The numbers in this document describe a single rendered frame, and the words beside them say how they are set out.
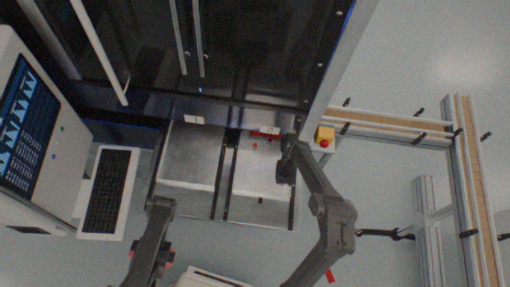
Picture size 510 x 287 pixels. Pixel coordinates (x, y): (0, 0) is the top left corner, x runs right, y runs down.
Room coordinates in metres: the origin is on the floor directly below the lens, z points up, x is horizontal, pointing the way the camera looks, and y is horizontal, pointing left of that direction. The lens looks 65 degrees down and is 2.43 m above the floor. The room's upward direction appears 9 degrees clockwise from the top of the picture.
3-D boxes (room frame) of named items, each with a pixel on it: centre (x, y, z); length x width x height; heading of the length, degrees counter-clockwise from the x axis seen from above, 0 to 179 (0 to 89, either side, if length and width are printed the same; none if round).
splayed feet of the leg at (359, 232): (0.62, -1.03, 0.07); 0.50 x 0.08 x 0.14; 91
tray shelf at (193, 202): (0.60, 0.09, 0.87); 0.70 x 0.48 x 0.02; 91
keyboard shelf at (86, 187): (0.44, 0.65, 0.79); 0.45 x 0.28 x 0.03; 5
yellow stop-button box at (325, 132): (0.79, -0.32, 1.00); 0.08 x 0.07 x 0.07; 1
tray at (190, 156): (0.66, 0.26, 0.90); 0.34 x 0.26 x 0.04; 1
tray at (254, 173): (0.67, -0.08, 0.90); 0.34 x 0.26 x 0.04; 1
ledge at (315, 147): (0.83, -0.34, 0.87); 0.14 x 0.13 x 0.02; 1
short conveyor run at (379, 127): (0.94, -0.61, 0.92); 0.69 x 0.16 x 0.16; 91
